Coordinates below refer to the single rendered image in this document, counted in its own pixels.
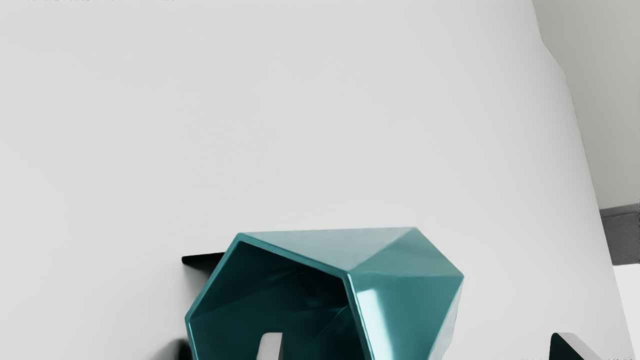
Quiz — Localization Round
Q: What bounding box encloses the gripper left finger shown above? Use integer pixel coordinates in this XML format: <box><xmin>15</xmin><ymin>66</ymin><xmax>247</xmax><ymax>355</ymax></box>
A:
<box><xmin>256</xmin><ymin>332</ymin><xmax>285</xmax><ymax>360</ymax></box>

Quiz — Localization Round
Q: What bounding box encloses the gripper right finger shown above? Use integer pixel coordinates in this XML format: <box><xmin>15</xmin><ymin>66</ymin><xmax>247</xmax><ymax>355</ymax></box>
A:
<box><xmin>549</xmin><ymin>332</ymin><xmax>604</xmax><ymax>360</ymax></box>

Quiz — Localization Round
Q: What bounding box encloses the teal faceted mug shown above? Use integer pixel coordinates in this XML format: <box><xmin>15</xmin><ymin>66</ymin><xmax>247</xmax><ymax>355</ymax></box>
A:
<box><xmin>184</xmin><ymin>226</ymin><xmax>465</xmax><ymax>360</ymax></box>

